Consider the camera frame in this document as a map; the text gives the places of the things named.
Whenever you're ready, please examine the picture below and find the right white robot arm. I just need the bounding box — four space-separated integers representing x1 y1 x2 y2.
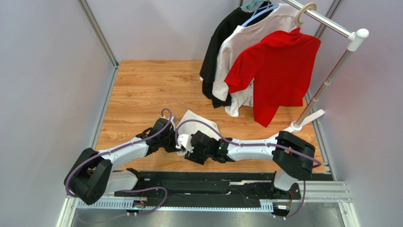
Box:
177 131 321 191

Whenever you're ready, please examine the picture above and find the white flower print t-shirt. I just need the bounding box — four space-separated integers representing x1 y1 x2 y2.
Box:
212 3 298 117

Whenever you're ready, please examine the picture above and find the red t-shirt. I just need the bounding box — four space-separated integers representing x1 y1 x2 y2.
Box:
224 28 321 127

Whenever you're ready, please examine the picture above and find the blue hanger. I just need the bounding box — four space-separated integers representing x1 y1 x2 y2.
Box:
241 4 279 27

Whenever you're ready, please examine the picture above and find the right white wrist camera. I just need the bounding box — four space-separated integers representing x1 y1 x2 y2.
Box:
177 134 193 153

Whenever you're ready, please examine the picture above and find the teal hanger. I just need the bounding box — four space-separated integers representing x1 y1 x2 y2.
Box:
240 0 271 13

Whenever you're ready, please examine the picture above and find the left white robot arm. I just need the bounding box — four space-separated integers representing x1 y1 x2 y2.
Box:
64 117 176 205

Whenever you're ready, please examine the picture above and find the white cloth napkin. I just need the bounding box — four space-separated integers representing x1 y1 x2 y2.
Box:
178 110 220 140

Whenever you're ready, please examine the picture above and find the metal clothes rack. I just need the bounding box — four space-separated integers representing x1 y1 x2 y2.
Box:
277 0 369 138

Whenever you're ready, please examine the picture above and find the wooden hanger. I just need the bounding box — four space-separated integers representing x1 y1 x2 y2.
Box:
294 2 317 28

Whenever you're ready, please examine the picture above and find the black t-shirt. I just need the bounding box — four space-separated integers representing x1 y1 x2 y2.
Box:
199 7 253 108

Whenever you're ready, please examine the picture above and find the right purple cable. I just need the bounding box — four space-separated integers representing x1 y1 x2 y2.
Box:
175 119 323 219

